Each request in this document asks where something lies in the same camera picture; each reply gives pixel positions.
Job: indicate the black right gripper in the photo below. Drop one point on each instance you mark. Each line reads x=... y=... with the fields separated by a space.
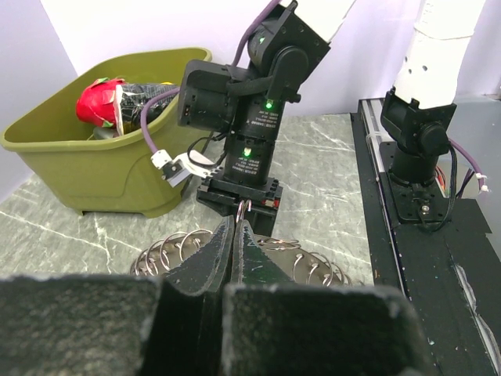
x=259 y=206

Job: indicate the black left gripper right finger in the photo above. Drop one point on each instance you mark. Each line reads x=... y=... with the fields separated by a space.
x=285 y=328

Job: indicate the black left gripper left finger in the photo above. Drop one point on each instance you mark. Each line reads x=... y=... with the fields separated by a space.
x=119 y=325

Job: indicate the olive green plastic bin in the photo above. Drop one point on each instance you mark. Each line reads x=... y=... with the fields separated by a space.
x=109 y=175

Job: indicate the red dragon fruit toy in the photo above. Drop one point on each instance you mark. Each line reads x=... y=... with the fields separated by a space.
x=95 y=106

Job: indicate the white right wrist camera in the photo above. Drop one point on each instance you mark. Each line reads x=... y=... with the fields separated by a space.
x=178 y=169

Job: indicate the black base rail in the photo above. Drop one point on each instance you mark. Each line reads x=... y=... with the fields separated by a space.
x=451 y=276

